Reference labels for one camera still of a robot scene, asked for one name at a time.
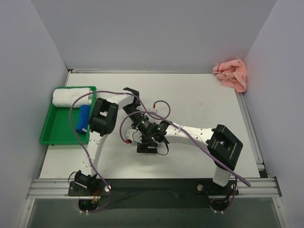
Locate pink towel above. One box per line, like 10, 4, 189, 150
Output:
212, 59, 247, 93

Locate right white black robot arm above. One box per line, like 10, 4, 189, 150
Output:
130, 114, 246, 195

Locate rolled dark blue towel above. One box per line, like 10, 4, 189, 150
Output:
76, 105, 91, 134

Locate aluminium front rail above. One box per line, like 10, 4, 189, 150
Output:
26, 178, 282, 199

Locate purple cable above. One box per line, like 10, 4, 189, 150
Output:
118, 111, 252, 212
69, 90, 171, 213

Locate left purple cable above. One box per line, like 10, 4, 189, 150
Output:
69, 90, 171, 213

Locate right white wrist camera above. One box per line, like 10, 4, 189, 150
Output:
126, 129, 142, 143

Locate rolled white towel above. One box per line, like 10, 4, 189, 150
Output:
52, 87, 93, 108

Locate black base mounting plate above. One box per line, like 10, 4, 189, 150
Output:
67, 179, 239, 211

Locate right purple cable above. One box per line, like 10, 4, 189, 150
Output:
118, 111, 252, 212

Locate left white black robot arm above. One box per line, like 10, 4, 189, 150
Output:
69, 87, 140, 196

